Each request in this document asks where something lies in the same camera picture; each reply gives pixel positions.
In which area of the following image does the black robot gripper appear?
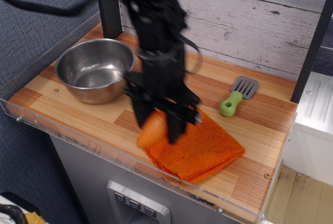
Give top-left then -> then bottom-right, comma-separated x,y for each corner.
124,44 -> 201,144

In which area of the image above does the orange toy carrot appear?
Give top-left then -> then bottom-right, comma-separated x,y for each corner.
137,110 -> 168,148

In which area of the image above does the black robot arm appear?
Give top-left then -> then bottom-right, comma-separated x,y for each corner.
122,0 -> 200,143

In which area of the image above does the orange knitted cloth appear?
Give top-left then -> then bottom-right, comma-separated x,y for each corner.
143,110 -> 245,184

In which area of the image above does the silver metal bowl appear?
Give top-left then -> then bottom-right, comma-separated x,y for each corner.
55,39 -> 135,105

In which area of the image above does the grey toy fridge cabinet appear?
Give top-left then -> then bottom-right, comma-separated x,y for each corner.
49,132 -> 250,224

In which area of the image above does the clear acrylic table guard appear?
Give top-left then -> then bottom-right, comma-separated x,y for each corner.
1,13 -> 296,223

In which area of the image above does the white toy sink unit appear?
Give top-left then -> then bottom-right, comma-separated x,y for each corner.
281,72 -> 332,185

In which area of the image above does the yellow object at corner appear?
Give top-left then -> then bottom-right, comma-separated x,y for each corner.
24,212 -> 47,224

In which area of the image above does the toy spatula green handle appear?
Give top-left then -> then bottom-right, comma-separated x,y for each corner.
219,76 -> 259,117

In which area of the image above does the black cable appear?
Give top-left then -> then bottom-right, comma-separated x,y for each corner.
0,0 -> 98,18

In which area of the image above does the dark vertical post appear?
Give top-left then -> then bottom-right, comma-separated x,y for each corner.
290,0 -> 333,104

